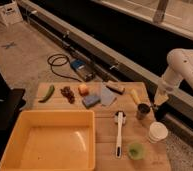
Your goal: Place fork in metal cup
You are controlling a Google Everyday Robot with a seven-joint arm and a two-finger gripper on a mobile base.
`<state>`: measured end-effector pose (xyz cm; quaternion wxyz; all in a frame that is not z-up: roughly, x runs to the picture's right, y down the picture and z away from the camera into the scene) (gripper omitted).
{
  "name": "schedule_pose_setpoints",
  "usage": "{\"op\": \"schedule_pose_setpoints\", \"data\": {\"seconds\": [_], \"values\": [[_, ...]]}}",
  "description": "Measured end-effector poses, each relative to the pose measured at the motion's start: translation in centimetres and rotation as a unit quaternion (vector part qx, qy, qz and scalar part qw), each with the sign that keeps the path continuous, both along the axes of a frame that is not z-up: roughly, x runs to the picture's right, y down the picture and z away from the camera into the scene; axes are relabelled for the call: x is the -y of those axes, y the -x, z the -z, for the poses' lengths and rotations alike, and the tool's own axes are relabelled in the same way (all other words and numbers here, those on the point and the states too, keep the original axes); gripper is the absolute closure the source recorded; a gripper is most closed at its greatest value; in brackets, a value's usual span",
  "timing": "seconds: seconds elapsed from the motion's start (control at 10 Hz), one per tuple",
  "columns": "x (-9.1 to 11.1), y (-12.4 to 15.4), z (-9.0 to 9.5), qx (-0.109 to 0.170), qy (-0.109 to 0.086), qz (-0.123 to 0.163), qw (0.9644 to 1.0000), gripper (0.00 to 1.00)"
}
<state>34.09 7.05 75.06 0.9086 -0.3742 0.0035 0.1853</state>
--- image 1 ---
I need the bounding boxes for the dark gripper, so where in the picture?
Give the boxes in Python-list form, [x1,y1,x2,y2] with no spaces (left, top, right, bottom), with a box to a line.
[153,104,168,121]

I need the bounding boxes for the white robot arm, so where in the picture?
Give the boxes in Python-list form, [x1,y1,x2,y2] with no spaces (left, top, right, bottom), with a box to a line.
[154,48,193,119]

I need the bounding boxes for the metal cup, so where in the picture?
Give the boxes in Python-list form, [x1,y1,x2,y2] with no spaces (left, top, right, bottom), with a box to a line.
[136,103,150,120]

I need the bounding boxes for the white paper cup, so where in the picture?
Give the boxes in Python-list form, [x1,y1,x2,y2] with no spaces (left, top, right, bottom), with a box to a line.
[148,122,168,143]

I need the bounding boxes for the green cup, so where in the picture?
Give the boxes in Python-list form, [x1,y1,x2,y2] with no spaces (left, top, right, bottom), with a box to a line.
[128,142,145,160]

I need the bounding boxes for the yellow corn toy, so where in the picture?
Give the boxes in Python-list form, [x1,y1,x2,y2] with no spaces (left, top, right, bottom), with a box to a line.
[131,89,141,105]

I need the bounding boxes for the wooden board table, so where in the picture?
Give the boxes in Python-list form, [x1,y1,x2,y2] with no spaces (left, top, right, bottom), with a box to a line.
[33,82,171,171]

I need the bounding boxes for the brown eraser block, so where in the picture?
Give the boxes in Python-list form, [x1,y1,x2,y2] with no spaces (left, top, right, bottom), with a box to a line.
[105,81,125,94]

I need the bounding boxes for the light blue cloth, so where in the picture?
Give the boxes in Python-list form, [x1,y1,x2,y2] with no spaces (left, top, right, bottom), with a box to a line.
[100,84,116,106]

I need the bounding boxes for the blue sponge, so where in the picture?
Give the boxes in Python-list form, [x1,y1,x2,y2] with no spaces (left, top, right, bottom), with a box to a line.
[82,94,100,108]

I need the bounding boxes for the orange yellow cube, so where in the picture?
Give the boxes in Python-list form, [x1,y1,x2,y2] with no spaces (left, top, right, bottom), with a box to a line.
[78,84,89,96]

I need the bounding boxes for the blue electronic box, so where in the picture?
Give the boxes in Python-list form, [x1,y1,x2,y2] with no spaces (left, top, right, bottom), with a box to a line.
[70,59,95,82]

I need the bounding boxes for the dark grape bunch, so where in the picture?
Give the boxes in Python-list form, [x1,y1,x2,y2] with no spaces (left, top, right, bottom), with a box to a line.
[61,86,75,104]

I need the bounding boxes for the green chili pepper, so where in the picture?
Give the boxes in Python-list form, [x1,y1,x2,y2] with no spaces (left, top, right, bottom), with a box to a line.
[38,85,55,103]

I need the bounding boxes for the yellow plastic tub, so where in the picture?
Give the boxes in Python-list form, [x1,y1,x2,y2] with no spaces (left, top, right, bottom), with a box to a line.
[0,110,95,171]

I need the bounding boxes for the black chair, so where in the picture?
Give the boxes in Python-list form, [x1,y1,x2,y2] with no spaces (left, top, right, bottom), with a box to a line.
[0,73,26,160]

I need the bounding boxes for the white storage box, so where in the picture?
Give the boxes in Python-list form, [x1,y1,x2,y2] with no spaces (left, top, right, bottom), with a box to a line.
[0,0,23,27]

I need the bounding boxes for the black coiled cable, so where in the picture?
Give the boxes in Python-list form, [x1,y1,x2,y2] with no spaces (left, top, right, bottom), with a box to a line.
[46,53,83,82]

